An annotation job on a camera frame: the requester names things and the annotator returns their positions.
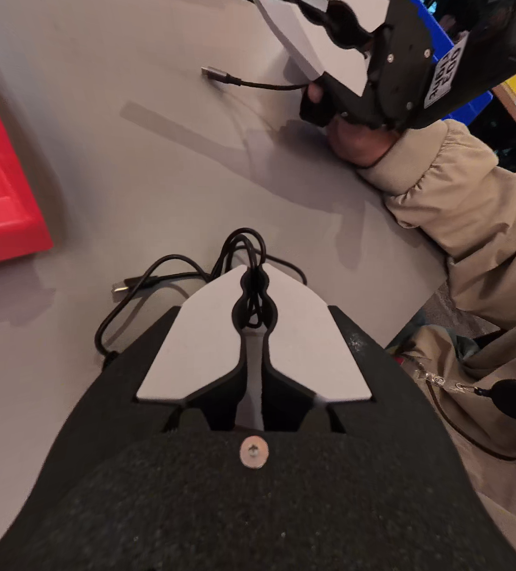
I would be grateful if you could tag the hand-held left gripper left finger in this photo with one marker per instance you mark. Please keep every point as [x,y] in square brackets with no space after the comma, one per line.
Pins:
[195,348]

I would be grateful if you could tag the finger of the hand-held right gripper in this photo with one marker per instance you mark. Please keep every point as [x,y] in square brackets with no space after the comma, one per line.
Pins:
[316,49]
[369,11]

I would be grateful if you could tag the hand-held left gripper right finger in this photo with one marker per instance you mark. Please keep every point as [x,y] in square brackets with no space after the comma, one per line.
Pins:
[311,348]

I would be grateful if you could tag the person's right forearm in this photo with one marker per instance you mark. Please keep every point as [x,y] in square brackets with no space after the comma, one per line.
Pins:
[463,200]

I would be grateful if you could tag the grey desk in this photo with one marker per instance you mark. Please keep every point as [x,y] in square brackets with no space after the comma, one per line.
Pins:
[160,169]

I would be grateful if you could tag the person's right hand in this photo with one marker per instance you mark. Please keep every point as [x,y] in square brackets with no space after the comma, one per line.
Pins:
[360,142]

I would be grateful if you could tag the blue plastic bin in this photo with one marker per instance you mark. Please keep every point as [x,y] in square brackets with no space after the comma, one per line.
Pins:
[463,113]

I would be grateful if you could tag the person's beige jacket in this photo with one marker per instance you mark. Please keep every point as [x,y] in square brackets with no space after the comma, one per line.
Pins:
[485,490]

